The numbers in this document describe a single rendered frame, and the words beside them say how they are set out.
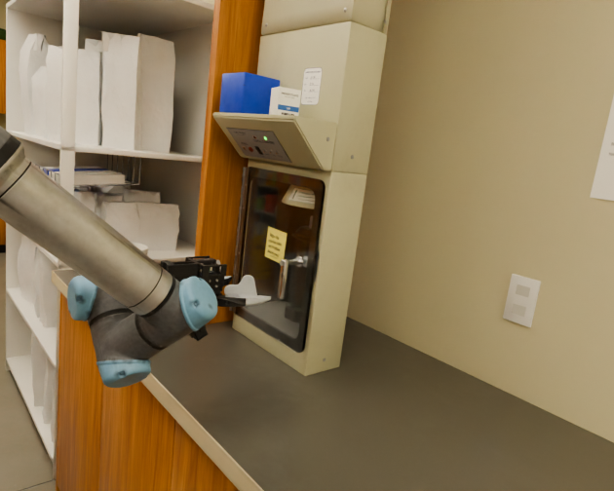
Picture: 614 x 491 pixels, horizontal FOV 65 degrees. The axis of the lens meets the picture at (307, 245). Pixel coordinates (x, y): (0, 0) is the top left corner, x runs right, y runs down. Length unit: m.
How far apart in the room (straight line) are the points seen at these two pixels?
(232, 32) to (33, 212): 0.81
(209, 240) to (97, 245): 0.67
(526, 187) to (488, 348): 0.41
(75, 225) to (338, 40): 0.66
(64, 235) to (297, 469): 0.51
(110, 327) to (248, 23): 0.85
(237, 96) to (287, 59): 0.15
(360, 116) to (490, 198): 0.42
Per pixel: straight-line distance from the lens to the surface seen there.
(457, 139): 1.37
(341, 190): 1.06
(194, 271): 0.93
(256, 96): 1.15
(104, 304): 0.85
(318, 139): 1.00
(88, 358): 1.65
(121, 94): 2.16
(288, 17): 1.23
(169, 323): 0.75
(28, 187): 0.66
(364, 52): 1.09
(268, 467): 0.86
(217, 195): 1.31
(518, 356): 1.30
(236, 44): 1.33
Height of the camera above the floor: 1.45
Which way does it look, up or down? 11 degrees down
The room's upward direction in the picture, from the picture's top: 7 degrees clockwise
